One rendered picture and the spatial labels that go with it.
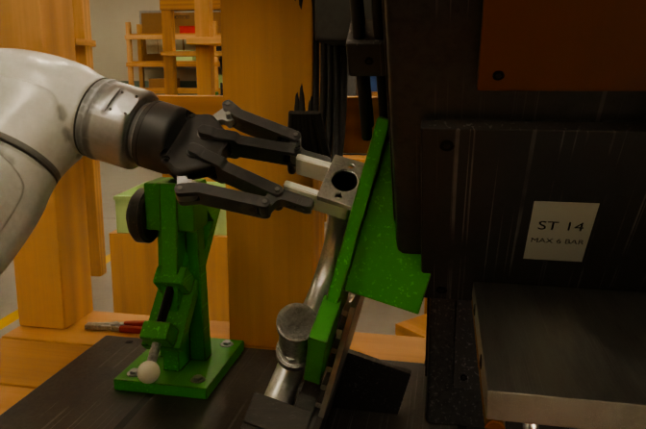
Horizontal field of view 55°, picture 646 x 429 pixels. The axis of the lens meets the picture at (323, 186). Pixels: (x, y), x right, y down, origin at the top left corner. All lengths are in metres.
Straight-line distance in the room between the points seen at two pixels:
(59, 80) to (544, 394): 0.54
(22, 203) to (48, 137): 0.07
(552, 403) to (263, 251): 0.65
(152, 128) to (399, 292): 0.30
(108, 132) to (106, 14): 11.14
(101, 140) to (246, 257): 0.38
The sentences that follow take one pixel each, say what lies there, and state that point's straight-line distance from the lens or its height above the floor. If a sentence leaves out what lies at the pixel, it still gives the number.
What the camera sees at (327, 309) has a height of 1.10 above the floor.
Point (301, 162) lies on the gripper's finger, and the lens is 0.64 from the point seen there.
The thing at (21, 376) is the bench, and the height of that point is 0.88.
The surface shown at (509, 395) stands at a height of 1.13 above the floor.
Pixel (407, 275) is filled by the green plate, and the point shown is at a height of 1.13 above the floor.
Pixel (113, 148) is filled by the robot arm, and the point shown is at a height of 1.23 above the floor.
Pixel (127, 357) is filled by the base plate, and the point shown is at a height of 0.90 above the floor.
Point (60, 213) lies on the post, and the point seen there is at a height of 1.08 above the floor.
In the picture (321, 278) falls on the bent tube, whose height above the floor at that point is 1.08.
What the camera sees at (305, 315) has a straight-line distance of 0.57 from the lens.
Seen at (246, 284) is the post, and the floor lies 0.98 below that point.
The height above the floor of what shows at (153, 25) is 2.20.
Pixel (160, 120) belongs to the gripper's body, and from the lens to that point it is 0.66.
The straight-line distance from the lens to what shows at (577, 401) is 0.39.
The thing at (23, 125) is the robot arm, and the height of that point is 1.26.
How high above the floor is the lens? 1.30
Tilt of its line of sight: 10 degrees down
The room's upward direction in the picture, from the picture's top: straight up
